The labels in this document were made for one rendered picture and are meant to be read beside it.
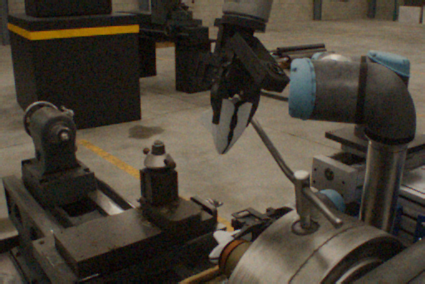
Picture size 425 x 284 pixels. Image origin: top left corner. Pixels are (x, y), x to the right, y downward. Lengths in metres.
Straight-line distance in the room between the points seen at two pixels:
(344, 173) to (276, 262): 0.60
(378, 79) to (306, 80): 0.13
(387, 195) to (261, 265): 0.39
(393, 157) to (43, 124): 1.14
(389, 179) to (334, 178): 0.31
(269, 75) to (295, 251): 0.24
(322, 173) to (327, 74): 0.46
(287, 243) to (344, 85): 0.32
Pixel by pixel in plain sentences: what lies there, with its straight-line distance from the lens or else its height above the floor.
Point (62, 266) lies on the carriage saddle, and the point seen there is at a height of 0.92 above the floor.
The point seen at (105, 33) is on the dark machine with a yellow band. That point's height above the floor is 1.06.
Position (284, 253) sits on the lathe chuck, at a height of 1.22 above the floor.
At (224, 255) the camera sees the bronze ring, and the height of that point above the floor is 1.10.
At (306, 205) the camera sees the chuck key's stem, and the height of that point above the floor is 1.27.
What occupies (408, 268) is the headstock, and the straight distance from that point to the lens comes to 0.58.
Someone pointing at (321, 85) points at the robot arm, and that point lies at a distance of 0.85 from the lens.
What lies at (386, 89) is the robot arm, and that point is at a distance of 0.85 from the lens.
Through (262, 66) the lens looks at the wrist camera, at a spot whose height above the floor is 1.45.
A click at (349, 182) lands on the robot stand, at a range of 1.21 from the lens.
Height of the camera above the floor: 1.56
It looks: 19 degrees down
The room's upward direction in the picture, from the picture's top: straight up
